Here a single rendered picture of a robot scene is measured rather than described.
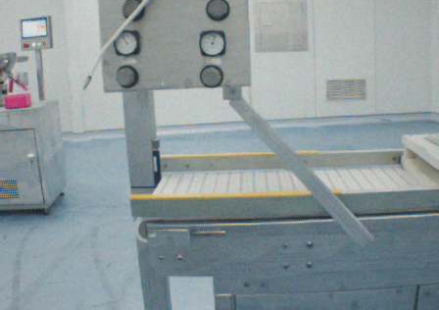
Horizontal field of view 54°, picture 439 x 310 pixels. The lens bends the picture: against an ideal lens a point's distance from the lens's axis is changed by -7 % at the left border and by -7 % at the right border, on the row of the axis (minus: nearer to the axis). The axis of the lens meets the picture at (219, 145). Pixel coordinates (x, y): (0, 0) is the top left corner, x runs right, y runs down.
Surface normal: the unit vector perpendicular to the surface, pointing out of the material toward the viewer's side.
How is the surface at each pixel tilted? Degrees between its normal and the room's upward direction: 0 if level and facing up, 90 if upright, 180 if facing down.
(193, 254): 90
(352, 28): 90
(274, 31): 90
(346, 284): 90
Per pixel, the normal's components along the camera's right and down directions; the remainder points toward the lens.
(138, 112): -0.06, 0.22
